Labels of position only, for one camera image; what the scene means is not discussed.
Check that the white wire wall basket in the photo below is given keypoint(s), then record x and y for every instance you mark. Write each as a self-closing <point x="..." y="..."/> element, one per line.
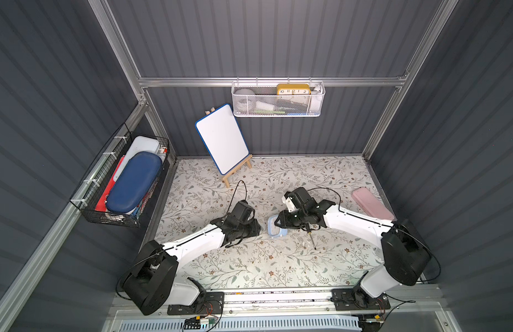
<point x="269" y="104"/>

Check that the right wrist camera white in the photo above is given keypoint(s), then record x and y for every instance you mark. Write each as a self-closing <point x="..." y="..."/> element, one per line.
<point x="287" y="201"/>

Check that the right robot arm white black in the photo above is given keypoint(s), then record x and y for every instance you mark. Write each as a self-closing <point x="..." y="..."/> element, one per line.
<point x="404" y="253"/>

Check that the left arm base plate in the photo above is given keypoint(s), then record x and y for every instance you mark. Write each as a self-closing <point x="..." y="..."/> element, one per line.
<point x="205" y="304"/>

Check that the yellow clock in basket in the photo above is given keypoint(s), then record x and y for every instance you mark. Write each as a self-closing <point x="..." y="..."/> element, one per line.
<point x="293" y="89"/>

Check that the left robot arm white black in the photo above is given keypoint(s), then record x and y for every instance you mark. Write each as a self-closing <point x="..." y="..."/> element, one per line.
<point x="152" y="280"/>

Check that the black yellow screwdriver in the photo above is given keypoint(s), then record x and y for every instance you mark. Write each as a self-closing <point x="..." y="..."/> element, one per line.
<point x="310" y="236"/>

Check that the black wire side basket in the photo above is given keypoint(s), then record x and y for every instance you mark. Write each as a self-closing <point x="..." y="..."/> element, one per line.
<point x="92" y="187"/>

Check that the red folder in basket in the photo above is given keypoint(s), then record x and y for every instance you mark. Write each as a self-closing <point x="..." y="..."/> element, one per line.
<point x="101" y="204"/>

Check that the tape roll in basket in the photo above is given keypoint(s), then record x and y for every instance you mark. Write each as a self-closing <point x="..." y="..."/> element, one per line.
<point x="244" y="101"/>

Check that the white board blue frame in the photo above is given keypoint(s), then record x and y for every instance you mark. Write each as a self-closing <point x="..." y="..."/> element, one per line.
<point x="222" y="139"/>

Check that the light blue alarm clock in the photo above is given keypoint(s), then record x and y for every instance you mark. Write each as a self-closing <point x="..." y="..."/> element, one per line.
<point x="274" y="231"/>

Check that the dark blue oval case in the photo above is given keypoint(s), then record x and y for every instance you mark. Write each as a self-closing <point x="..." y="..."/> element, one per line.
<point x="134" y="183"/>

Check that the small wooden easel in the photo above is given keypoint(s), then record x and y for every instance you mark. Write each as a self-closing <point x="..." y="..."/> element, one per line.
<point x="238" y="168"/>

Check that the white plastic box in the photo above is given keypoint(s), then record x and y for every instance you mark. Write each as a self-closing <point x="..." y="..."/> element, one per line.
<point x="139" y="144"/>

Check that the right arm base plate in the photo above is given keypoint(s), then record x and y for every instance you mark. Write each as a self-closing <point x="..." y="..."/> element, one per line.
<point x="349" y="299"/>

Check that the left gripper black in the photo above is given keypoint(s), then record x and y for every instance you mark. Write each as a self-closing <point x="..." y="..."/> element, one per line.
<point x="248" y="226"/>

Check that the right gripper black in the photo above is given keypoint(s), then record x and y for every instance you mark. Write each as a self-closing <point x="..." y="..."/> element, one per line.
<point x="287" y="220"/>

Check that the pink rectangular case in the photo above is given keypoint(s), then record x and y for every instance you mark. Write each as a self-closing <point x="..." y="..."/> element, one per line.
<point x="372" y="206"/>

